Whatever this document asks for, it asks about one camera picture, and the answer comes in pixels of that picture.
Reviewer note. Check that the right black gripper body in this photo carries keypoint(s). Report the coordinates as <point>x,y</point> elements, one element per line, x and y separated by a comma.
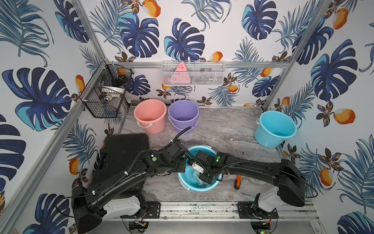
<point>206,176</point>

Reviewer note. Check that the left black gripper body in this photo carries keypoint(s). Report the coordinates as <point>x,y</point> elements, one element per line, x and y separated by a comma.
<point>181,164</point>

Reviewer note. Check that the mint green microfiber cloth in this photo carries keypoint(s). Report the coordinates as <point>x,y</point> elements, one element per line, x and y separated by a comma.
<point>201,183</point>

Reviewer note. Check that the teal bucket with white handle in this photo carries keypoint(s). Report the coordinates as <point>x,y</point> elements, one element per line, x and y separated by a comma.
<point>187,178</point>

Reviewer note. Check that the purple plastic bucket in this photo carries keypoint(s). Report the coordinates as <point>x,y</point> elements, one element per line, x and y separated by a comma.
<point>184,114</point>

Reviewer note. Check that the pink plastic bucket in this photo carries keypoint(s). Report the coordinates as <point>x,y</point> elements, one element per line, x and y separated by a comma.
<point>151,116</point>

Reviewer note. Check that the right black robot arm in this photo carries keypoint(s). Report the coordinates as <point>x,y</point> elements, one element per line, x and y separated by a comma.
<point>288,183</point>

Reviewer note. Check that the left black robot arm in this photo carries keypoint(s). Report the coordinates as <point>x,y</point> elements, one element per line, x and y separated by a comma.
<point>88,203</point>

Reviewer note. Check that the black ribbed case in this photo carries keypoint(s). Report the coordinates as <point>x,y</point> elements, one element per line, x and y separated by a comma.
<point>116,156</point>

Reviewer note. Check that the pink triangular sponge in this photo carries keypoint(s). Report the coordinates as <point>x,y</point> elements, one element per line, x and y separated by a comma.
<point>180,75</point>

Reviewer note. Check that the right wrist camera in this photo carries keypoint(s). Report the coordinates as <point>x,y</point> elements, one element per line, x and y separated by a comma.
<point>197,168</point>

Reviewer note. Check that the orange handled screwdriver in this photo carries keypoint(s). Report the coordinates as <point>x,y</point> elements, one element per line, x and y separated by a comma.
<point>237,182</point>

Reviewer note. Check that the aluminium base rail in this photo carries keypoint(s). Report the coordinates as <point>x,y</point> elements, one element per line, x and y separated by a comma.
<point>205,211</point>

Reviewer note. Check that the black wire basket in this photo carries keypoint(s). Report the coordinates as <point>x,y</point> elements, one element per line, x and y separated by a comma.
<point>107,90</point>

